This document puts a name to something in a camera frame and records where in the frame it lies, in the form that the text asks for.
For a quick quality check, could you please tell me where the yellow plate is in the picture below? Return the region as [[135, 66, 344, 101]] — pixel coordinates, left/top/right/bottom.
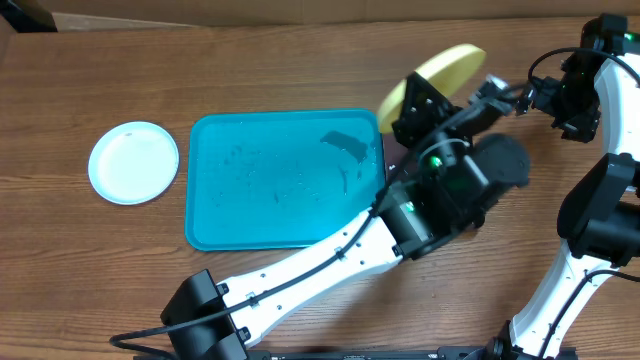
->
[[377, 44, 486, 134]]

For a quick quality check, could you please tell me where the light blue plate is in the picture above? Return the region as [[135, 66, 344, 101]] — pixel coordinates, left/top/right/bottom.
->
[[87, 121, 180, 205]]

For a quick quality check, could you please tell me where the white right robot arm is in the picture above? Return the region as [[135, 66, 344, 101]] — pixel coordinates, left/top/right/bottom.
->
[[465, 13, 639, 359]]

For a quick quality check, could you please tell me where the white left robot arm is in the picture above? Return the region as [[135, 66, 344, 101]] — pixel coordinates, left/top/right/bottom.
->
[[110, 74, 531, 359]]

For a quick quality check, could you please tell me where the black water tray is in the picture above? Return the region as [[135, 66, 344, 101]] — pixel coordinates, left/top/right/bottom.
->
[[382, 133, 416, 180]]

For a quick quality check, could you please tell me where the teal plastic tray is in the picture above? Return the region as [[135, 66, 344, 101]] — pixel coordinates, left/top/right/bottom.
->
[[185, 109, 385, 251]]

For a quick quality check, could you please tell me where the cardboard backdrop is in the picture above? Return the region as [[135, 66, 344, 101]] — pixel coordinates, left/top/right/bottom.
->
[[39, 0, 639, 26]]

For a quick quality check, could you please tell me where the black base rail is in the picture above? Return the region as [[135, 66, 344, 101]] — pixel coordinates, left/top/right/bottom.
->
[[134, 345, 579, 360]]

